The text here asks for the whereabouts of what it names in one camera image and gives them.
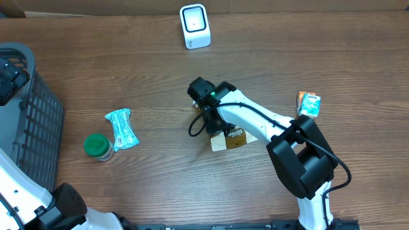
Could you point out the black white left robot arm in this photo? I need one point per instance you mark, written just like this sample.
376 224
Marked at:
27 205

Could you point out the white barcode scanner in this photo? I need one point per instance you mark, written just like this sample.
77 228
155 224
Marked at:
195 26

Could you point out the small teal tissue pack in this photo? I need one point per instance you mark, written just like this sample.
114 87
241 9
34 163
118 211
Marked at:
310 105

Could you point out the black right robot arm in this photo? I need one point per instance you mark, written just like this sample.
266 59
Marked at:
302 158

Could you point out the small orange box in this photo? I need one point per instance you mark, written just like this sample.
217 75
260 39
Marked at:
300 96

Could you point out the beige snack pouch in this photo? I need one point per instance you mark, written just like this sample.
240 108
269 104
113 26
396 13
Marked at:
219 142

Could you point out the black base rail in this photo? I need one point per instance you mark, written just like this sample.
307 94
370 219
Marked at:
273 225

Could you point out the grey plastic mesh basket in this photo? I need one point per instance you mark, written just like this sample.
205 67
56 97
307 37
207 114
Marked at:
32 121

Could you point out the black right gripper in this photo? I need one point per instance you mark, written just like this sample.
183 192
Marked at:
214 128

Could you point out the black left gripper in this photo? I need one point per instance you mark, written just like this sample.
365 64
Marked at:
8 83

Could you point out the light green wipes packet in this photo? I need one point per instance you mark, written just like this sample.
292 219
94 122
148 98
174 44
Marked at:
124 136

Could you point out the green lid white jar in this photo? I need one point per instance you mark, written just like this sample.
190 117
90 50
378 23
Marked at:
99 147

